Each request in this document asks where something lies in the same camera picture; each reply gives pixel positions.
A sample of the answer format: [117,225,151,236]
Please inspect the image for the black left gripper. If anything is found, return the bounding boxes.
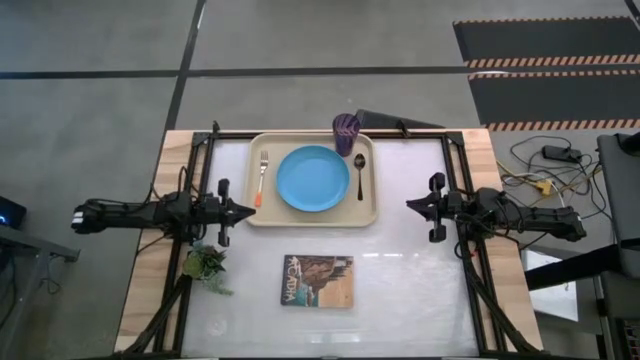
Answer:
[199,178,257,248]

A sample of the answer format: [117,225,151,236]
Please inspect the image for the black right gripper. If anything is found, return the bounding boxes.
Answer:
[406,172,464,244]

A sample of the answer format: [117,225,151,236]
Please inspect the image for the fork with orange handle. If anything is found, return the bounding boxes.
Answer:
[253,150,270,209]

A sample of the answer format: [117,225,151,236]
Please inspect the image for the blue round plate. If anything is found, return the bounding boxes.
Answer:
[275,144,351,213]

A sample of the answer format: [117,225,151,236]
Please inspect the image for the dark metal spoon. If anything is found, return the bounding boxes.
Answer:
[353,152,367,202]

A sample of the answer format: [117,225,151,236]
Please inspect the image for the purple ribbed cup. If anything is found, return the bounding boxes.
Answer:
[332,113,362,158]

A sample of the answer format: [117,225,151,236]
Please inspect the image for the beige plastic tray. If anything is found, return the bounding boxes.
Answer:
[243,132,379,229]

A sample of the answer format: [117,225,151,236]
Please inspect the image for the small potted green plant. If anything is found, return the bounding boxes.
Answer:
[182,242,235,297]

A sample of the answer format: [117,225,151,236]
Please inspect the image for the black floor stand base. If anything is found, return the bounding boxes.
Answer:
[354,108,445,130]

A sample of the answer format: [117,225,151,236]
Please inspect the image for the Acadia picture board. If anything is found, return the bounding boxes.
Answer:
[280,254,355,309]

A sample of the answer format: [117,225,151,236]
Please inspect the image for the black power adapter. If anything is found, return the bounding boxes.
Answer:
[542,144,584,162]

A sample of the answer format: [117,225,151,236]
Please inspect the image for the black metal beam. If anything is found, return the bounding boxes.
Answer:
[524,243,624,292]

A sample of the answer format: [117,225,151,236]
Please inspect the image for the white paper sheet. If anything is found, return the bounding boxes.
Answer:
[524,249,580,323]

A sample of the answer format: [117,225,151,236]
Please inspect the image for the black striped floor mat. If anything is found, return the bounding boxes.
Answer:
[467,69,640,133]
[452,16,640,70]

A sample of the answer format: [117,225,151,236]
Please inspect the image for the grey furniture panel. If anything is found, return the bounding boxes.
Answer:
[596,130,640,280]

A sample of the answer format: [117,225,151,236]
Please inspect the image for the grey metal desk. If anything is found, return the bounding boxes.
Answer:
[0,224,81,346]

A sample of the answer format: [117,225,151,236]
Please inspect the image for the black device with light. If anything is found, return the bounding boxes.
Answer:
[0,195,28,230]

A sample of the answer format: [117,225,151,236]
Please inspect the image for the yellow floor cable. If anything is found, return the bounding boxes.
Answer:
[497,159,601,197]

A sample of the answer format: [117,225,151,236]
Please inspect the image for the black aluminium table frame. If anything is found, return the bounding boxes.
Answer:
[114,121,546,359]

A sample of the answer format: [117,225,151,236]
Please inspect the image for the black cable tangle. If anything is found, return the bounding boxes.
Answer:
[508,134,617,212]

